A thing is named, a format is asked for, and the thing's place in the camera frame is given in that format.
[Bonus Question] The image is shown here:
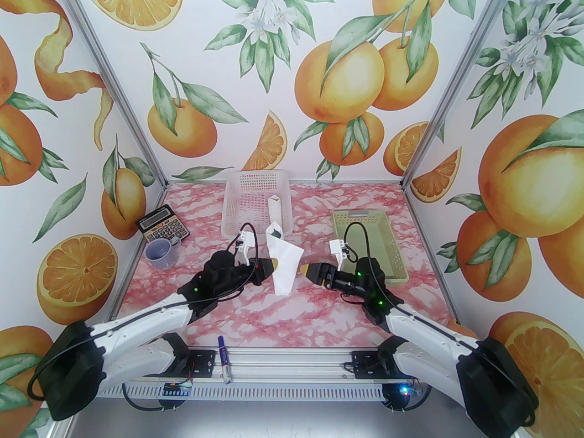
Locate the white paper napkin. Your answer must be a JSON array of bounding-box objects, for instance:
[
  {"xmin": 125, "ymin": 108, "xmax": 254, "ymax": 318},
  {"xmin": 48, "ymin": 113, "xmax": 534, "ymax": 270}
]
[{"xmin": 266, "ymin": 221, "xmax": 305, "ymax": 297}]

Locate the light green plastic basket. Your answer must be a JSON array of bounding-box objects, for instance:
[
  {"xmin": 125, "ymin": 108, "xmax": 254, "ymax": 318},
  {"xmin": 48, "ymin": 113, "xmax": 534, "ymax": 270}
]
[{"xmin": 332, "ymin": 209, "xmax": 408, "ymax": 284}]

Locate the lavender ceramic mug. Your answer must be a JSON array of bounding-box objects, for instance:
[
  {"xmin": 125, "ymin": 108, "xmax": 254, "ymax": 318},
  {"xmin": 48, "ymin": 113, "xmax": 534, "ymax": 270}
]
[{"xmin": 145, "ymin": 236, "xmax": 182, "ymax": 270}]

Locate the white plastic mesh basket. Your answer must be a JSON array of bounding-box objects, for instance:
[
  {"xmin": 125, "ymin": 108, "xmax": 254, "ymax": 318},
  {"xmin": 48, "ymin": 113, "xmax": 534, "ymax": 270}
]
[{"xmin": 221, "ymin": 171, "xmax": 294, "ymax": 239}]

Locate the black desk calculator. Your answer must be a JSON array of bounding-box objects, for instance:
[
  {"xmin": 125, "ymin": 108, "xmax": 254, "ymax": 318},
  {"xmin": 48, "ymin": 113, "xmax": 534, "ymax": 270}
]
[{"xmin": 136, "ymin": 204, "xmax": 191, "ymax": 245}]

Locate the purple capped marker pen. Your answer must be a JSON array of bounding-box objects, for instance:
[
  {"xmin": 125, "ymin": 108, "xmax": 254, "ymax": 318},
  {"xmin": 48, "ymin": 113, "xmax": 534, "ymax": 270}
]
[{"xmin": 217, "ymin": 336, "xmax": 232, "ymax": 385}]

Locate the orange plush toy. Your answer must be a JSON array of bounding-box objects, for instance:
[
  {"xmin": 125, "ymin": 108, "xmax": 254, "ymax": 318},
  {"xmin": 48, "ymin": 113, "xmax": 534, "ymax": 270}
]
[{"xmin": 445, "ymin": 318, "xmax": 480, "ymax": 339}]

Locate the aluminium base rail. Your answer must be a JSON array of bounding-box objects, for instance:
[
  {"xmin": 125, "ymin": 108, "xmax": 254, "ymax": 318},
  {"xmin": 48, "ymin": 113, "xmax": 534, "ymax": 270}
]
[{"xmin": 104, "ymin": 346, "xmax": 441, "ymax": 384}]

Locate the perforated metal cable tray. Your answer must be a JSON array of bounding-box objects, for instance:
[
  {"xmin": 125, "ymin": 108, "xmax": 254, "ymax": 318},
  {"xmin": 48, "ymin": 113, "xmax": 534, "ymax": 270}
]
[{"xmin": 125, "ymin": 384, "xmax": 454, "ymax": 401}]

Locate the black power cable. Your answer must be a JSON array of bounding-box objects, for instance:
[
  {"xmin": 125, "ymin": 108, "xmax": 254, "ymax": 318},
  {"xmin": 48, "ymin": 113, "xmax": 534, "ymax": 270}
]
[
  {"xmin": 122, "ymin": 384, "xmax": 181, "ymax": 413},
  {"xmin": 383, "ymin": 381, "xmax": 434, "ymax": 413}
]

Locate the aluminium frame post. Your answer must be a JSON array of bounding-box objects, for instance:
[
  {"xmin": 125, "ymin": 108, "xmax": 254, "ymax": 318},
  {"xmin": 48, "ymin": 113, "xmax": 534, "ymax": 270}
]
[
  {"xmin": 401, "ymin": 0, "xmax": 525, "ymax": 191},
  {"xmin": 58, "ymin": 0, "xmax": 168, "ymax": 191}
]

